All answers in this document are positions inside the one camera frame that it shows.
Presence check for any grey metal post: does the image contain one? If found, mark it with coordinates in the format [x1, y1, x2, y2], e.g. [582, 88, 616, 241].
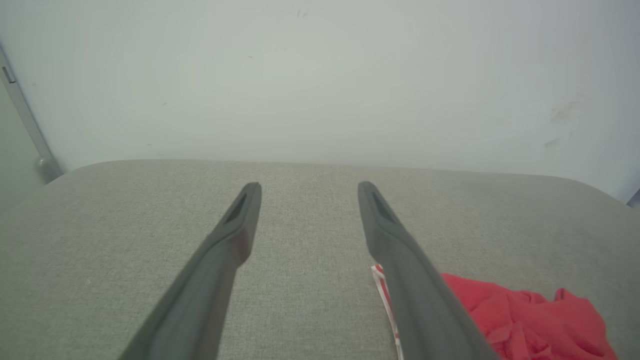
[0, 45, 64, 185]

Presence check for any red and white shirt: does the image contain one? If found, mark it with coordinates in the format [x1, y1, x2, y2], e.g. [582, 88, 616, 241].
[371, 264, 621, 360]

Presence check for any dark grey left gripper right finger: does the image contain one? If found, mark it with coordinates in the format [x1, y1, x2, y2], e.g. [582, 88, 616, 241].
[357, 181, 501, 360]

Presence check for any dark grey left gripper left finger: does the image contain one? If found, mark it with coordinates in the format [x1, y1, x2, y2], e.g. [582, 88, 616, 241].
[117, 182, 262, 360]

